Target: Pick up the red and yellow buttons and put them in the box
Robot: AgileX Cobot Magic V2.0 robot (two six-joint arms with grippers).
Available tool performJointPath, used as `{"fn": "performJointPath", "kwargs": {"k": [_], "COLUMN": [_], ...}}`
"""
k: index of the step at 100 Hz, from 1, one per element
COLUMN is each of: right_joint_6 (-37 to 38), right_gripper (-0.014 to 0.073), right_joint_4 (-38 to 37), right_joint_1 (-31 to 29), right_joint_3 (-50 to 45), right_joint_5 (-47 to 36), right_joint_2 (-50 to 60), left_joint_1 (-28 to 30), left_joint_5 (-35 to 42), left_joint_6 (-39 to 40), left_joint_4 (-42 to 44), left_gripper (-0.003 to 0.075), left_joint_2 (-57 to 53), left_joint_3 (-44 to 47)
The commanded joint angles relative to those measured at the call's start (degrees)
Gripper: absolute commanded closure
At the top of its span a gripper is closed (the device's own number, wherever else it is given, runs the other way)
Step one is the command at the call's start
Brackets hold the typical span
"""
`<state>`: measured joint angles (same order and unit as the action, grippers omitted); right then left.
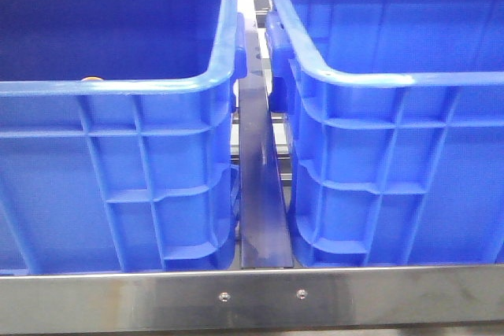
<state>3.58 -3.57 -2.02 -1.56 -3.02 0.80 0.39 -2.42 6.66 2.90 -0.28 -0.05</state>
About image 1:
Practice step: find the yellow push button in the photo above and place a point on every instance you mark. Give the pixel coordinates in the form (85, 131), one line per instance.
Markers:
(92, 78)

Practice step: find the steel centre divider bar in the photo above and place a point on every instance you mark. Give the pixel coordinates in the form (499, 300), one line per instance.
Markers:
(265, 238)

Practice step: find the blue left plastic bin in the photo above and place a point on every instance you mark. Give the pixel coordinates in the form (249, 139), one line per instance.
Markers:
(132, 173)

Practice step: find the blue plastic bin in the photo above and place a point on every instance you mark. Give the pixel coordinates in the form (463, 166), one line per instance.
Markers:
(395, 130)
(132, 173)

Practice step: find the blue right plastic bin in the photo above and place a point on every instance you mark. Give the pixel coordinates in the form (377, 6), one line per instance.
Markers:
(395, 130)

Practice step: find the steel front shelf rail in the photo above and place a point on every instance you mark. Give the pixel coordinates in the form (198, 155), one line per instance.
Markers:
(273, 299)

